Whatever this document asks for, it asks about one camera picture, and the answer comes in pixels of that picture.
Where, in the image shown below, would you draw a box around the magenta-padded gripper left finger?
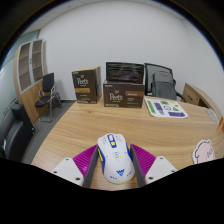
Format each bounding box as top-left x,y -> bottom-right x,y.
51,144 -> 100,189

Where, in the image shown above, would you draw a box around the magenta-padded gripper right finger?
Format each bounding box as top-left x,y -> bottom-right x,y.
129,143 -> 178,189

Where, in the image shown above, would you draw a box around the white computer mouse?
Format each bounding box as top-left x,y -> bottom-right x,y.
96,132 -> 136,185

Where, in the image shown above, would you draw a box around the white sheet, green purple prints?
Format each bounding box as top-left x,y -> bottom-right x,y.
144,97 -> 189,119

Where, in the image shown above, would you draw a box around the black armchair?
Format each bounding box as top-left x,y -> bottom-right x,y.
0,103 -> 36,161

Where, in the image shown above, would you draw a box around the wide brown cardboard box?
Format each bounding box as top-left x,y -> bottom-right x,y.
102,79 -> 146,109

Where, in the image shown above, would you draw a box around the wooden side desk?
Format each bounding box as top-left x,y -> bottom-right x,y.
182,82 -> 224,121

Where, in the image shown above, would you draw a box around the wooden shelf cabinet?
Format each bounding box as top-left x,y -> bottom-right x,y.
13,38 -> 49,125

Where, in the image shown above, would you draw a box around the grey backpack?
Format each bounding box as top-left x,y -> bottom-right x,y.
150,70 -> 178,101

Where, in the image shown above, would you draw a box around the tall brown cardboard box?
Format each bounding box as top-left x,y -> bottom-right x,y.
71,66 -> 103,105

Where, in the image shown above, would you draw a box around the black metal-legged chair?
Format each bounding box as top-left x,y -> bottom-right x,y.
34,72 -> 63,123

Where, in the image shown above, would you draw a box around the black mesh office chair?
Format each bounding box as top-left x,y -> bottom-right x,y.
143,62 -> 188,103

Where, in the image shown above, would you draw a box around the black box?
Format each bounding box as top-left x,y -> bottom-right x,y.
105,61 -> 146,85

